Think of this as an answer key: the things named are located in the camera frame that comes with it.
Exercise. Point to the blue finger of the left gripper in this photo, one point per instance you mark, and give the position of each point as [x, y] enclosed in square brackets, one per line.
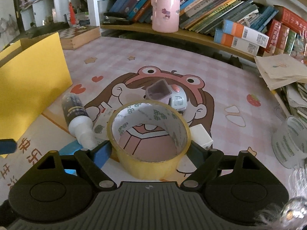
[7, 146]

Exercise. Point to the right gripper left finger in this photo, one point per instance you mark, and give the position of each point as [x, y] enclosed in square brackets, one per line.
[89, 170]

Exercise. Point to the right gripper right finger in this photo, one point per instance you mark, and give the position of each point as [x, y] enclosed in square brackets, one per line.
[207, 164]

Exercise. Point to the black white glue bottle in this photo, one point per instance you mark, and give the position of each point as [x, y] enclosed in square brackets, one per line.
[78, 121]

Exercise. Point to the yellow packing tape roll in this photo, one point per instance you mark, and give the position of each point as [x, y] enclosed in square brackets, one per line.
[149, 137]

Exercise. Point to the yellow cardboard box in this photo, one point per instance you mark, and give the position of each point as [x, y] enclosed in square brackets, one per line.
[34, 73]

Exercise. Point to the grey toy car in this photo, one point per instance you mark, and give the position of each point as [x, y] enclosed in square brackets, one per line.
[172, 95]

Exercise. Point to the clear tape roll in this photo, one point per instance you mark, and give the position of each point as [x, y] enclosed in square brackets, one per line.
[289, 143]

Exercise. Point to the pile of papers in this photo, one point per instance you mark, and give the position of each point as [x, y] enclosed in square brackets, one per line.
[285, 73]

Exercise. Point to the wooden chessboard box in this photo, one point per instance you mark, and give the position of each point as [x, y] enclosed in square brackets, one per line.
[74, 38]

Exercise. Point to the orange blue box lower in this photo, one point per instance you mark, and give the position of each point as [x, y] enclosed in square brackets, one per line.
[237, 43]

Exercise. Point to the orange blue box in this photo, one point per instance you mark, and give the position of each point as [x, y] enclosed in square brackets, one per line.
[244, 32]
[237, 43]

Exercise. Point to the orange blue box upper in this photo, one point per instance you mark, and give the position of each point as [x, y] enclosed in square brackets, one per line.
[244, 32]

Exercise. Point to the red book set box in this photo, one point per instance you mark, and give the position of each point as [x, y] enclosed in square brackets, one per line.
[290, 19]

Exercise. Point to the pink patterned cylinder cup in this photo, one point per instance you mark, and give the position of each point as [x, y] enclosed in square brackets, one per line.
[165, 17]

